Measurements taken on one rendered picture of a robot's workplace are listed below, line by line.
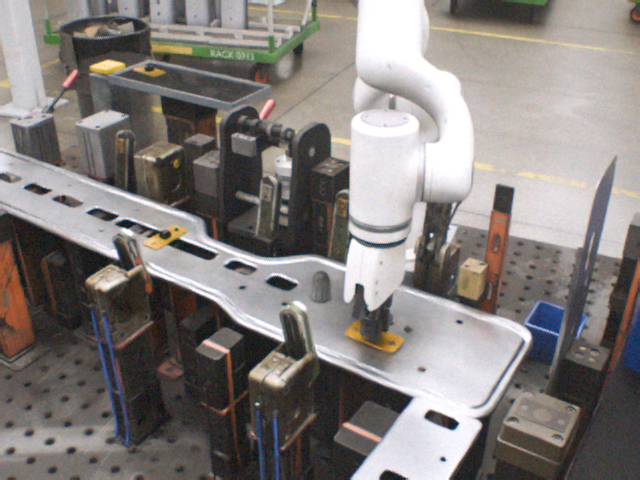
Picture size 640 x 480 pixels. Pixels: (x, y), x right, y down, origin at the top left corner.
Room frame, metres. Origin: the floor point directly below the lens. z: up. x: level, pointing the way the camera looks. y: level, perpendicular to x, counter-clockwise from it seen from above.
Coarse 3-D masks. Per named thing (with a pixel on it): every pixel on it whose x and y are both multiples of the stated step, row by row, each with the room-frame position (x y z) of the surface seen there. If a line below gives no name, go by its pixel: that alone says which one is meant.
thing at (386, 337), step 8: (352, 328) 0.85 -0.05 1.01; (352, 336) 0.83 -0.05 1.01; (360, 336) 0.83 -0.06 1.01; (384, 336) 0.83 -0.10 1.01; (392, 336) 0.83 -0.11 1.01; (368, 344) 0.81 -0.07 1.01; (376, 344) 0.81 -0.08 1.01; (384, 344) 0.81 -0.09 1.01; (400, 344) 0.81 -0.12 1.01; (392, 352) 0.79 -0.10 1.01
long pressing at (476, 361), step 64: (0, 192) 1.31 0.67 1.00; (64, 192) 1.31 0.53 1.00; (128, 192) 1.30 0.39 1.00; (192, 256) 1.06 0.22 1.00; (256, 256) 1.05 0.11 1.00; (320, 256) 1.05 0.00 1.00; (256, 320) 0.88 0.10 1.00; (320, 320) 0.88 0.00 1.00; (448, 320) 0.87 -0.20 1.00; (384, 384) 0.74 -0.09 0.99; (448, 384) 0.73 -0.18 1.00
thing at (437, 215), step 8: (432, 208) 1.00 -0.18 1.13; (440, 208) 0.99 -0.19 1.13; (448, 208) 0.98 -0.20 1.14; (432, 216) 1.00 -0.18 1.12; (440, 216) 0.99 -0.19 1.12; (448, 216) 0.99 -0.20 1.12; (424, 224) 0.99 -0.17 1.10; (432, 224) 0.99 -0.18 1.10; (440, 224) 0.98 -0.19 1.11; (448, 224) 0.99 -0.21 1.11; (424, 232) 0.99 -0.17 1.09; (432, 232) 0.99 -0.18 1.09; (440, 232) 0.98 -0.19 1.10; (424, 240) 0.99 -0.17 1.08; (440, 240) 0.97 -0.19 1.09; (424, 248) 0.99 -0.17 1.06; (440, 248) 0.97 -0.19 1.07; (424, 256) 0.99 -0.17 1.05
